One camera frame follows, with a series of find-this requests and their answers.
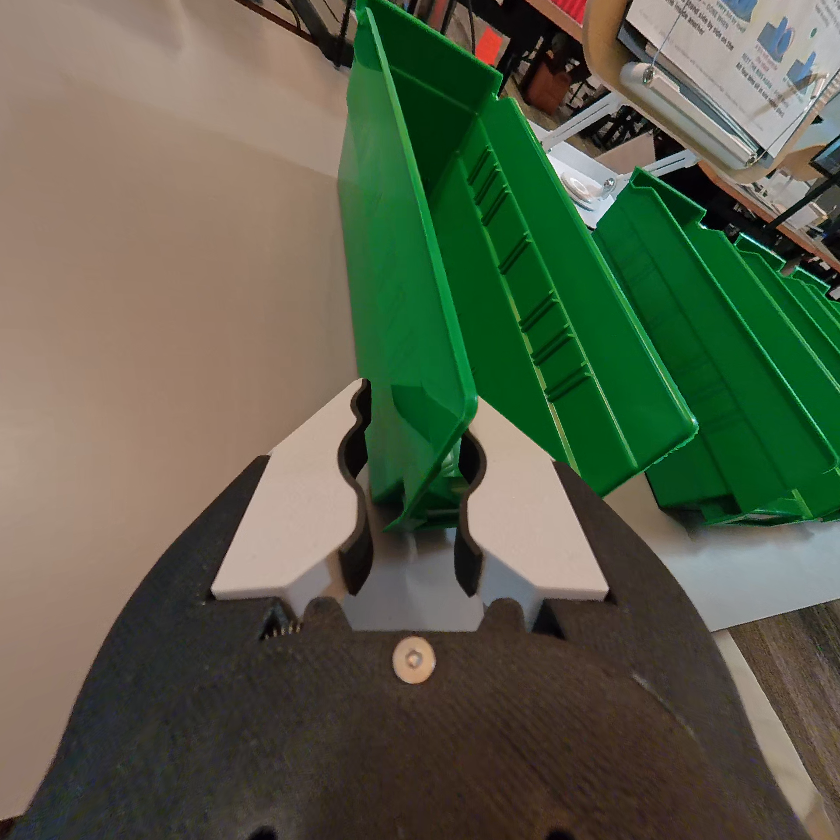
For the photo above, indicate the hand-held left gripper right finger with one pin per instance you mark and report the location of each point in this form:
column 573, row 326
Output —
column 531, row 531

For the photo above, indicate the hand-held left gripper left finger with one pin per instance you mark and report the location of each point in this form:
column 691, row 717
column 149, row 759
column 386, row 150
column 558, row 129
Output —
column 289, row 525

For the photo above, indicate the grey desk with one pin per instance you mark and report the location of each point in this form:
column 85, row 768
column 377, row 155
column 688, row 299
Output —
column 164, row 295

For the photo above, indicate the white holder stand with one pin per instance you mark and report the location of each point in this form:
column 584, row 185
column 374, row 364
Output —
column 581, row 187

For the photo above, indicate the brown bag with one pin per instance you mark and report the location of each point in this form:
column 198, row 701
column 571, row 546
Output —
column 548, row 88

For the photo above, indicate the silver clip bar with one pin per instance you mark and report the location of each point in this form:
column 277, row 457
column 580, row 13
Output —
column 689, row 111

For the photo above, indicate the beige document holder board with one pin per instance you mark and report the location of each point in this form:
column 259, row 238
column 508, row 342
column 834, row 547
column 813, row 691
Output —
column 600, row 39

